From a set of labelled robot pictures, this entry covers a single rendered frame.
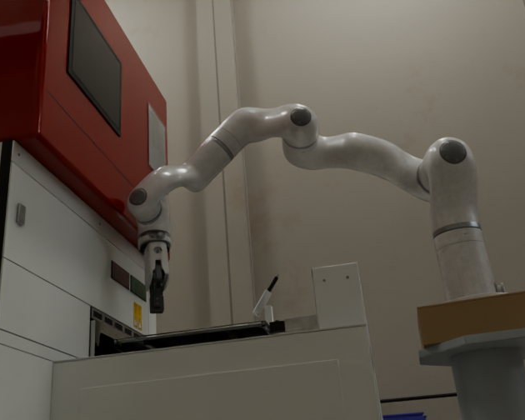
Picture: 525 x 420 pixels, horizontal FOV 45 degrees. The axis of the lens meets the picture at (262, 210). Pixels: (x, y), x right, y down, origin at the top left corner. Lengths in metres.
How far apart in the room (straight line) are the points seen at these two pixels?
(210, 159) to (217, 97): 3.39
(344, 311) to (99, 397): 0.50
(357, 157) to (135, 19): 4.48
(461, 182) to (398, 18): 3.73
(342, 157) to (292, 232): 2.83
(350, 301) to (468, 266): 0.41
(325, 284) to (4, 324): 0.61
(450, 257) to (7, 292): 1.00
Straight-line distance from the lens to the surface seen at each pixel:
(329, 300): 1.28
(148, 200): 1.57
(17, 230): 1.28
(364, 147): 1.67
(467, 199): 1.64
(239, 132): 1.70
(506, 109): 4.81
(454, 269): 1.59
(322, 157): 1.73
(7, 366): 1.22
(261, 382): 1.20
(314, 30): 5.32
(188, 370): 1.24
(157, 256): 1.56
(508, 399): 1.51
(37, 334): 1.31
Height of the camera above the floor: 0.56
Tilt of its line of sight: 24 degrees up
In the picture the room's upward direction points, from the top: 5 degrees counter-clockwise
